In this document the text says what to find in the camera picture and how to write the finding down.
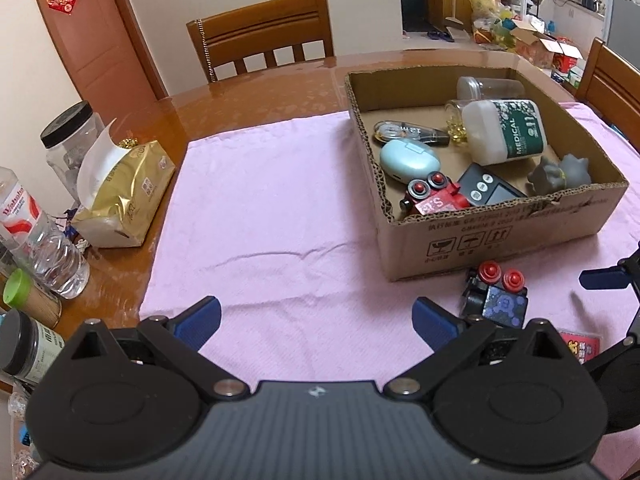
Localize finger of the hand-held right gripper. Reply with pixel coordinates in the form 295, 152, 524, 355
579, 242, 640, 307

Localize green-lidded toothpick container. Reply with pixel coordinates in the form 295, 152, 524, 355
2, 268, 63, 331

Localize gold tissue pack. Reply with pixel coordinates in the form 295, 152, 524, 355
71, 119, 177, 250

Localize white medical bottle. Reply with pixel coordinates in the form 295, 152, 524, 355
461, 99, 546, 166

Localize black digital timer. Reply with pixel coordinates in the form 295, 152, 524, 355
457, 162, 529, 209

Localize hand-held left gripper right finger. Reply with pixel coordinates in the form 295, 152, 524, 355
382, 296, 572, 402

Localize correction tape dispenser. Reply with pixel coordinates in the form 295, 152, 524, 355
372, 120, 451, 149

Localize light blue earbud case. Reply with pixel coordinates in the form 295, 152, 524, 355
379, 139, 442, 184

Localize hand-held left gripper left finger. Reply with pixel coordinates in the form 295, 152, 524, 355
70, 295, 248, 402

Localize cardboard box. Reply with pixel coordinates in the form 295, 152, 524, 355
345, 65, 630, 282

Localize metal chain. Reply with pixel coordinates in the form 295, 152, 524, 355
197, 18, 217, 84

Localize grey appliance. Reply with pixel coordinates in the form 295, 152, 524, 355
606, 0, 640, 69

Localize pink cloth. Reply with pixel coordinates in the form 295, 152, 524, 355
137, 100, 640, 480

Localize small jar of gold beads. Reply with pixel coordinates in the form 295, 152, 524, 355
444, 100, 471, 146

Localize black-lidded clear plastic jar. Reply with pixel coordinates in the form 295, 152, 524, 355
40, 101, 108, 202

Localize open cardboard carton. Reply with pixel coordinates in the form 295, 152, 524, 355
510, 22, 582, 69

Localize grey rubber toy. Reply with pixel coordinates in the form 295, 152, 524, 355
527, 155, 593, 196

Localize dark-lidded glass jar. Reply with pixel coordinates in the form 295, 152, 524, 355
0, 308, 66, 389

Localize black toy robot red knobs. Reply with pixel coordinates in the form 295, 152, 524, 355
460, 261, 530, 331

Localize red gift box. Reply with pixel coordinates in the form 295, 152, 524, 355
552, 52, 586, 74

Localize brown wooden door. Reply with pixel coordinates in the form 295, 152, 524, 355
25, 0, 171, 117

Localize clear water bottle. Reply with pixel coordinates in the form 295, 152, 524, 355
0, 166, 91, 300

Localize wooden chair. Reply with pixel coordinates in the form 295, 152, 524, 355
186, 0, 335, 85
575, 37, 640, 154

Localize red small packet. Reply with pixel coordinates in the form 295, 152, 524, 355
557, 330, 601, 365

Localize wooden chair back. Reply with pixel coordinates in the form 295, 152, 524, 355
186, 0, 335, 85

